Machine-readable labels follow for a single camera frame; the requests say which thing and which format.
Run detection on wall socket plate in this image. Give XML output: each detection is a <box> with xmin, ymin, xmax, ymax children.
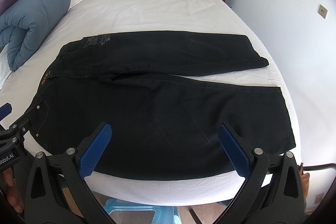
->
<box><xmin>318</xmin><ymin>5</ymin><xmax>328</xmax><ymax>19</ymax></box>

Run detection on blue plastic stool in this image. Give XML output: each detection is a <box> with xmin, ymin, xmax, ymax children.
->
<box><xmin>104</xmin><ymin>198</ymin><xmax>182</xmax><ymax>224</ymax></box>

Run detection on white bed mattress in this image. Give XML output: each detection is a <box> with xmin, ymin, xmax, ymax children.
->
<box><xmin>1</xmin><ymin>0</ymin><xmax>301</xmax><ymax>206</ymax></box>

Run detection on black jeans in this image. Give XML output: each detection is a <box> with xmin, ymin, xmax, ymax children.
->
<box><xmin>30</xmin><ymin>31</ymin><xmax>295</xmax><ymax>181</ymax></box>

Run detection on person's left hand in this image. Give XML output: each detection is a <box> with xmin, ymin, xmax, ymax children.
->
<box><xmin>1</xmin><ymin>168</ymin><xmax>24</xmax><ymax>213</ymax></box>

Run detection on blue rolled duvet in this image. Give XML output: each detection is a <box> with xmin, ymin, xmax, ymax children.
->
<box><xmin>1</xmin><ymin>0</ymin><xmax>71</xmax><ymax>72</ymax></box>

